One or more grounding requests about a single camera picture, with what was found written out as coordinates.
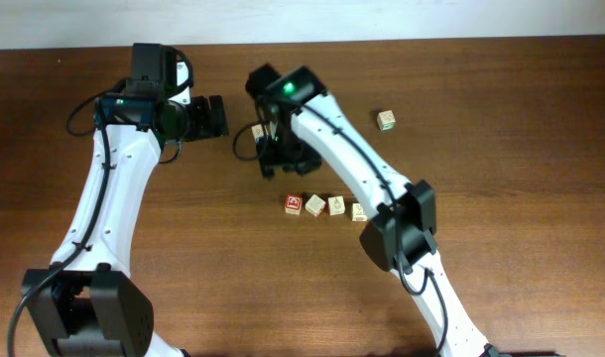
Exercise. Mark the green V wooden block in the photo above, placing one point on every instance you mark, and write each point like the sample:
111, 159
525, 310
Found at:
386, 120

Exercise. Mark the green B wooden block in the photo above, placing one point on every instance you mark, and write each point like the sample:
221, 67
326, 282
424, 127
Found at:
358, 213

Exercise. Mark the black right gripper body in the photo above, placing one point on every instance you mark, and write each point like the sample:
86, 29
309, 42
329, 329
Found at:
288, 154

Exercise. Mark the blue H wooden block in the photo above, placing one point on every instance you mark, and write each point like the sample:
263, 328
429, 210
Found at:
259, 133

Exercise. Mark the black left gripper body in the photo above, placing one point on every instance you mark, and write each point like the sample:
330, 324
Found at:
185, 124

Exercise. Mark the blue D wooden block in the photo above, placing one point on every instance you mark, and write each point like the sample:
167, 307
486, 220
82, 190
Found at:
315, 205

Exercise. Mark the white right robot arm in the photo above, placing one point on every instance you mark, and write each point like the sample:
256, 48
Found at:
307, 128

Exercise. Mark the red E wooden block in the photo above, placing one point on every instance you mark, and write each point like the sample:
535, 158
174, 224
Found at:
293, 204

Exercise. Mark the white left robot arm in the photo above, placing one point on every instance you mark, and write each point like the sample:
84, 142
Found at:
85, 303

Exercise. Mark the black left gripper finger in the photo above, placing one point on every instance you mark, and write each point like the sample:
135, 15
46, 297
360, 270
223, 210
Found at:
218, 119
198, 112

